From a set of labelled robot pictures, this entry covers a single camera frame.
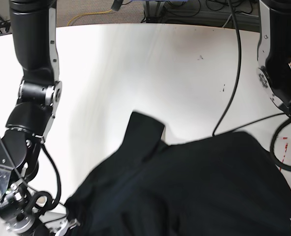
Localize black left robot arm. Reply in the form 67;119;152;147
257;0;291;110

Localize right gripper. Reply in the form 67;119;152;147
0;166;80;236

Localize black hanging cable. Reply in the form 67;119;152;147
212;0;242;137

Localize black T-shirt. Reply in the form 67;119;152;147
65;112;291;236

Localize red tape marking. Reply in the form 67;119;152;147
282;137;288;163

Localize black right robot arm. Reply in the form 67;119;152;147
0;0;79;236

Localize yellow cable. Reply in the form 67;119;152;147
66;8;114;27

